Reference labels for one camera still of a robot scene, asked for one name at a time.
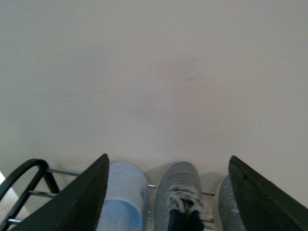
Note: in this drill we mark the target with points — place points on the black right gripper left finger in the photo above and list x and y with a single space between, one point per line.
77 207

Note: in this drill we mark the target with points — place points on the light blue slipper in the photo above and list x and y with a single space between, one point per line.
127 199

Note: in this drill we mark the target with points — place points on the black metal shoe rack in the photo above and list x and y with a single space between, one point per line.
43 172

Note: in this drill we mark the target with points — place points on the grey knit sneaker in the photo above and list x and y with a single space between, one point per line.
178 200
228 214

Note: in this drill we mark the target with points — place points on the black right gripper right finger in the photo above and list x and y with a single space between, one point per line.
262 205

